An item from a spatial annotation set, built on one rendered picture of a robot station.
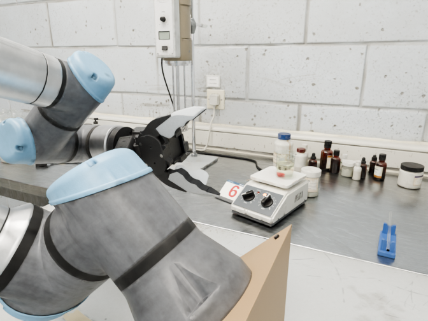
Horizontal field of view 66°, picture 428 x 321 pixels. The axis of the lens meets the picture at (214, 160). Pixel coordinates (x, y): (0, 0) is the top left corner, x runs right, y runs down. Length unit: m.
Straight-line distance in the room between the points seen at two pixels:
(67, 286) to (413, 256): 0.68
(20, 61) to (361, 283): 0.66
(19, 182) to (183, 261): 0.99
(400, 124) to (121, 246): 1.16
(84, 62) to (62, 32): 1.50
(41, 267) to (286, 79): 1.14
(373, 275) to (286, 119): 0.82
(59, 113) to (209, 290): 0.35
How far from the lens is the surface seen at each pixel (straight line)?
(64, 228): 0.42
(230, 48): 1.46
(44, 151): 0.61
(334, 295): 0.67
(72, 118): 0.56
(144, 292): 0.38
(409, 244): 0.89
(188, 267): 0.37
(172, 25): 1.14
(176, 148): 0.59
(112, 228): 0.37
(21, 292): 0.48
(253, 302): 0.34
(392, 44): 1.36
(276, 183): 0.88
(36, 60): 0.50
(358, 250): 0.81
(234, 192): 0.99
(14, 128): 0.59
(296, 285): 0.67
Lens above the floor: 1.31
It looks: 18 degrees down
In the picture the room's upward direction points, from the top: straight up
